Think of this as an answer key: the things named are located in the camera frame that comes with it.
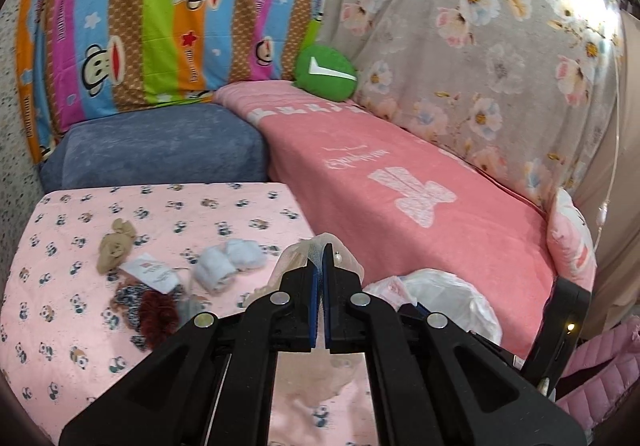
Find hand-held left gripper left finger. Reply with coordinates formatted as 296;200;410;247
59;245;326;446

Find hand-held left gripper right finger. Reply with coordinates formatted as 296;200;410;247
323;243;587;446

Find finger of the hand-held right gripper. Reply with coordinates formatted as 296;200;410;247
398;302;432;326

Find white plastic bag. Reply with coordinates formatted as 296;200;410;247
364;268;502;347

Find light blue sock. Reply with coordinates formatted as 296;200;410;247
194;247;237;297
225;239;266;273

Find beige curtain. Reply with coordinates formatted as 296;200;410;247
570;11;640;338

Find pink white pillow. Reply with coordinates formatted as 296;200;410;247
546;189;597;288

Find pink quilted cloth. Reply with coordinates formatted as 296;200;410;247
555;316;640;427

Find pink blanket with bow print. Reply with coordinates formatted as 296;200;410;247
212;79;558;362

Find small grey cloth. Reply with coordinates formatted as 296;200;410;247
176;296;202;325

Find dark red patterned socks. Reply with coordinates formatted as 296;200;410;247
137;290;180;338

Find white paper card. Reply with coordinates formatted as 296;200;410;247
120;253;182;295

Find black white patterned cloth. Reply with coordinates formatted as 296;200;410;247
112;282;151;327

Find brown plush toy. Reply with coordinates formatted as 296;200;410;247
97;219;139;277

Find blue plush cushion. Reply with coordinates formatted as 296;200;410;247
40;104;269;192

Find green round cushion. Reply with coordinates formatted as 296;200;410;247
292;44;359;102

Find pink panda print sheet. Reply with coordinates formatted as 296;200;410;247
0;181;381;446

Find grey floral sheet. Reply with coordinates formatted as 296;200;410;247
315;0;626;213

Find striped monkey print sheet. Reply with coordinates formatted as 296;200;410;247
15;0;353;164

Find white cord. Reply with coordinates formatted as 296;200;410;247
596;0;624;249

